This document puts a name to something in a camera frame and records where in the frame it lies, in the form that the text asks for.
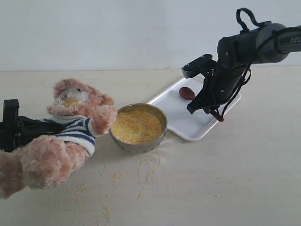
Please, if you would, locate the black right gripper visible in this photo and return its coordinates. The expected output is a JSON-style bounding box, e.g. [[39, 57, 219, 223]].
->
[[187, 60, 235, 113]]

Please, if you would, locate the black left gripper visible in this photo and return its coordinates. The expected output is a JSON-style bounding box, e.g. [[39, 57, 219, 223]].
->
[[0, 99, 65, 152]]

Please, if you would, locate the dark red wooden spoon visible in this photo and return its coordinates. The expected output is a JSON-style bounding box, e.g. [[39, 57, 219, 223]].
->
[[179, 87, 224, 122]]

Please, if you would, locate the beige teddy bear striped sweater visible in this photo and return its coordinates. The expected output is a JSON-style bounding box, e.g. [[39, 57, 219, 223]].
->
[[0, 79, 118, 200]]

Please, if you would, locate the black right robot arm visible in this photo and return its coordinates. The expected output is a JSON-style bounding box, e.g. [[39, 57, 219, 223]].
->
[[182, 23, 301, 114]]

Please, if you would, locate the white rectangular plastic tray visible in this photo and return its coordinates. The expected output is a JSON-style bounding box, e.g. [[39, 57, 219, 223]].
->
[[147, 73, 242, 142]]

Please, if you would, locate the steel bowl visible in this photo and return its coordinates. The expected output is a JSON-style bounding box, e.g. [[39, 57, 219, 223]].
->
[[110, 103, 167, 154]]

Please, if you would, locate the yellow millet grain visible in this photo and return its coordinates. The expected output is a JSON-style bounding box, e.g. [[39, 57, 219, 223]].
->
[[53, 97, 162, 150]]

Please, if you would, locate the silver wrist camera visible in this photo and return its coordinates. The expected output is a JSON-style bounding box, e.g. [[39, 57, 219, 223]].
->
[[182, 54, 215, 79]]

